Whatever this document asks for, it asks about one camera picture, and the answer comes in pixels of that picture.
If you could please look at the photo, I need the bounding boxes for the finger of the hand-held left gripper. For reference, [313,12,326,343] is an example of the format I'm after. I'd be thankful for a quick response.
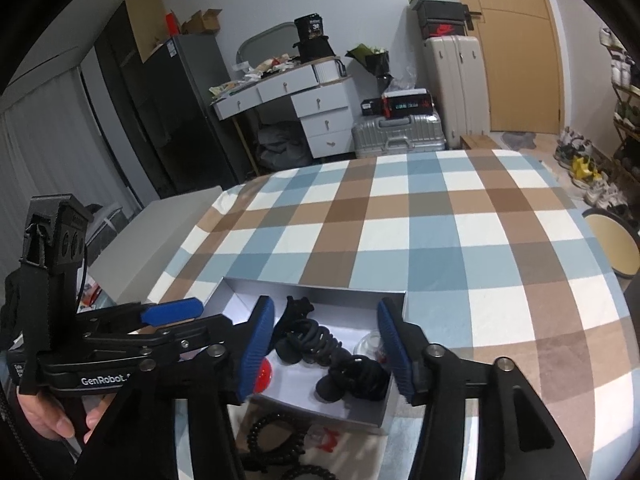
[80,297,205,336]
[127,312,236,356]

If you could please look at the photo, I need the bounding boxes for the wooden door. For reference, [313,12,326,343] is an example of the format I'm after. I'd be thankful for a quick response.
[434,0,563,136]

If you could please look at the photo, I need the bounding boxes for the light grey box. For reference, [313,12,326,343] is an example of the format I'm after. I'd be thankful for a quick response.
[87,185,223,306]

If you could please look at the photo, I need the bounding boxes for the checked tablecloth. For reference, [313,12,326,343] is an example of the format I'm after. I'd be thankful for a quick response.
[147,149,631,480]

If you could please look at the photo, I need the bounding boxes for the grey bag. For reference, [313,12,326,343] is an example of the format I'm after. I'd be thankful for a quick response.
[256,122,313,171]

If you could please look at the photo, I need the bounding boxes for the tall cardboard sheet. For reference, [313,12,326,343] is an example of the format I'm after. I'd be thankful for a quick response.
[125,0,168,63]

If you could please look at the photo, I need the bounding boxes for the clear ring red trim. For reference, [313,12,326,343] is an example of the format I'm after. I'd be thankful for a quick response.
[354,332,391,366]

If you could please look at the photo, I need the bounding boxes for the black labelled tub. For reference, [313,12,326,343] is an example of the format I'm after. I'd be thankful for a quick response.
[294,12,326,41]

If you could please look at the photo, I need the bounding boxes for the black box with red edges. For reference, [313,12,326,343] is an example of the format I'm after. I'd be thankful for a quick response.
[381,89,433,120]

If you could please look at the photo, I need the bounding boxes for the white round basket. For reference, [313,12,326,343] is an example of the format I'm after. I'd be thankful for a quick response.
[312,57,347,83]

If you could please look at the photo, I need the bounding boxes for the clear plastic bag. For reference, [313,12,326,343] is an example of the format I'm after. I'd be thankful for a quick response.
[387,67,418,93]

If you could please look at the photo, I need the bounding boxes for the black wrapped bouquet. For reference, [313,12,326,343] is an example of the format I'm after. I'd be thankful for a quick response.
[346,44,391,73]

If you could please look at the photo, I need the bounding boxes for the clear hair clip red bow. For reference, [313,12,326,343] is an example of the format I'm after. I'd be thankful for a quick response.
[305,425,346,453]

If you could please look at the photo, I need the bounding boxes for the black beaded bracelet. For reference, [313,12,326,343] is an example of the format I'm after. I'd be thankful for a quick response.
[280,465,341,480]
[246,411,306,466]

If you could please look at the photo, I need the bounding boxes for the grey door mat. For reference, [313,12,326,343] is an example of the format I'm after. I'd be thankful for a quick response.
[500,130,538,150]

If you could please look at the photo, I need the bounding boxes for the pile of paper clutter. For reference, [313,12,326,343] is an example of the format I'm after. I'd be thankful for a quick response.
[209,52,301,101]

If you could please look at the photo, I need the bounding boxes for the cream round basin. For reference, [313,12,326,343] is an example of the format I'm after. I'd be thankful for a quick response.
[582,207,640,278]

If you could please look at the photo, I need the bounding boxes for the dark wardrobe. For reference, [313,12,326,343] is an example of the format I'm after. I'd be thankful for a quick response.
[95,2,166,196]

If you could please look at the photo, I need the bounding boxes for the rows of racked shoes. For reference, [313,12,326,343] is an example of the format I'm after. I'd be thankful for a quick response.
[597,25,640,171]

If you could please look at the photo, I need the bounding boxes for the black hair claw clip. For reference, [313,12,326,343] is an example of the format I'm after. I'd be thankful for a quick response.
[272,296,316,365]

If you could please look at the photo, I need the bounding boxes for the white curtain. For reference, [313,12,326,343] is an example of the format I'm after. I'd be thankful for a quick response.
[0,67,141,281]

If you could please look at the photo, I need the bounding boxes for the pile of mixed sneakers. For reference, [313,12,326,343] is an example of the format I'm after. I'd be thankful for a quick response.
[552,127,631,213]

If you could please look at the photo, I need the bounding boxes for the grey oval mirror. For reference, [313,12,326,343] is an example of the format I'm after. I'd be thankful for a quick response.
[236,22,297,73]

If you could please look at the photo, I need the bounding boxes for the small wooden box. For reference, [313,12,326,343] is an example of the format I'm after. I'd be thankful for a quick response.
[460,134,501,151]

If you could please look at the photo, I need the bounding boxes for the wooden shoe rack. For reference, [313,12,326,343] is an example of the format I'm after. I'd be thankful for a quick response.
[610,45,640,181]

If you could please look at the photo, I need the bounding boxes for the silver cardboard box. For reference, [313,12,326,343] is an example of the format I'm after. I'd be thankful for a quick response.
[202,276,408,428]

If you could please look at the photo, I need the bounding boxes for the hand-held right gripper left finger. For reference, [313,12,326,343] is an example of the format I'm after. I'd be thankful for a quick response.
[70,295,277,480]

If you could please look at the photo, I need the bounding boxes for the silver suitcase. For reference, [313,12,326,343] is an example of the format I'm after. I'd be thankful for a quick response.
[351,112,447,158]

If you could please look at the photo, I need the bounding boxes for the black and red shoe box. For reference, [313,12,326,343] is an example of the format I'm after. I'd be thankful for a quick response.
[421,22,468,40]

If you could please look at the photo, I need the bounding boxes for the open cardboard box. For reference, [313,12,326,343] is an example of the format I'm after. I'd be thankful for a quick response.
[181,8,223,36]

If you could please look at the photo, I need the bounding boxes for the black flared box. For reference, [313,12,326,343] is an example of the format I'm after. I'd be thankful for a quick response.
[292,35,337,63]

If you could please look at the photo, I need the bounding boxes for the black scrunchie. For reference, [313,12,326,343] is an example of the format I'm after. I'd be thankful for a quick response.
[315,355,393,403]

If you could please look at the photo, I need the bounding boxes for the person's left hand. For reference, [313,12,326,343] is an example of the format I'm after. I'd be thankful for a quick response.
[16,389,109,442]

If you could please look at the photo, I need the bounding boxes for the white desk with drawers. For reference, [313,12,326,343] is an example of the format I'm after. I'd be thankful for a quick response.
[210,62,357,181]

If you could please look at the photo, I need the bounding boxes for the black refrigerator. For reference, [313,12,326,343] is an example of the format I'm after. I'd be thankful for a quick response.
[135,35,241,198]

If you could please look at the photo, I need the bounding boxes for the white suitcase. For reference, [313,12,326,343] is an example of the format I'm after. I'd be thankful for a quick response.
[422,35,491,150]

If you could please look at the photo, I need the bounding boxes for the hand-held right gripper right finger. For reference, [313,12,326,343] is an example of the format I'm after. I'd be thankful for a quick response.
[375,297,591,480]

